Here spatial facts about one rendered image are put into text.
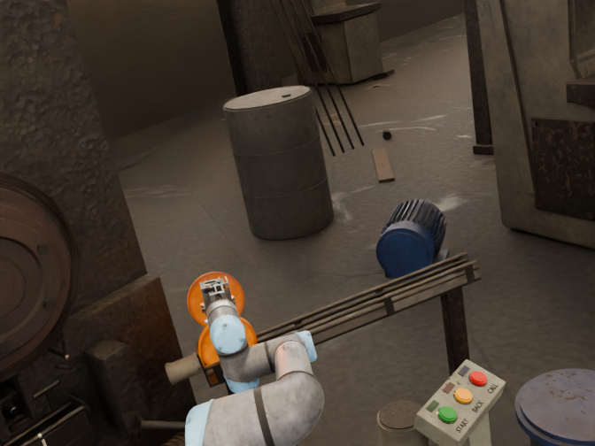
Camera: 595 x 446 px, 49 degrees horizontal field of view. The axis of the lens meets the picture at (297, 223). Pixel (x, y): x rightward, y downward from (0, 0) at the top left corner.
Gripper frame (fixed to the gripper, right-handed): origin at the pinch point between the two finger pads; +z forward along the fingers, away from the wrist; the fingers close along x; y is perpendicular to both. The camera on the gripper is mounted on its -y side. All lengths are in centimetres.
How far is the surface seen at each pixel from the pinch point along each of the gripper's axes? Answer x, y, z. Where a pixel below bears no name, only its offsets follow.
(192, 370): 10.3, -15.9, -9.6
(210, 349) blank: 4.6, -11.3, -9.4
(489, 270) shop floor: -141, -68, 119
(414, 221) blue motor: -108, -36, 129
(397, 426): -35, -32, -35
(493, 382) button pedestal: -59, -24, -40
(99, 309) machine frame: 30.0, 4.0, -1.9
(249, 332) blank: -6.4, -9.9, -8.2
